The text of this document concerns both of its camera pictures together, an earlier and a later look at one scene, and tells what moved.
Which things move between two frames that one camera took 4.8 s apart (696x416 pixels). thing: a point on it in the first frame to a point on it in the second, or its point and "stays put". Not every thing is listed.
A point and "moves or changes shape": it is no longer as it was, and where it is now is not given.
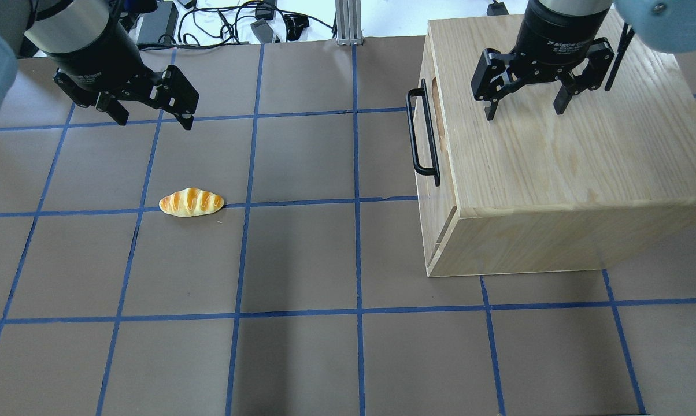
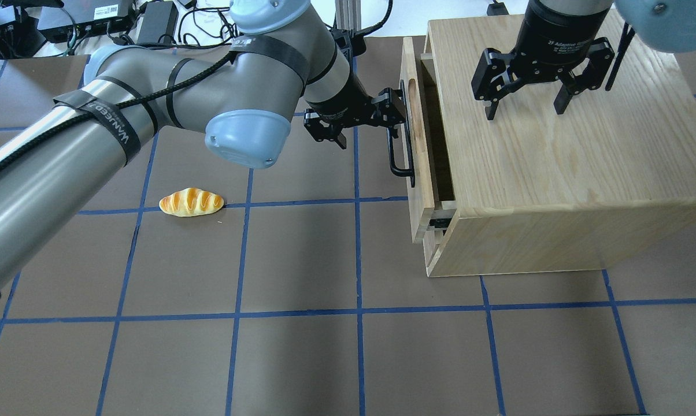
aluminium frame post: (348, 22) stays put
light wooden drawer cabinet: (533, 190) stays put
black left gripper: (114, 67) to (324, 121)
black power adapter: (163, 21) stays put
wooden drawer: (437, 192) moves or changes shape
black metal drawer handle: (421, 171) to (402, 173)
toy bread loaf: (191, 202) stays put
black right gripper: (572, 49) stays put
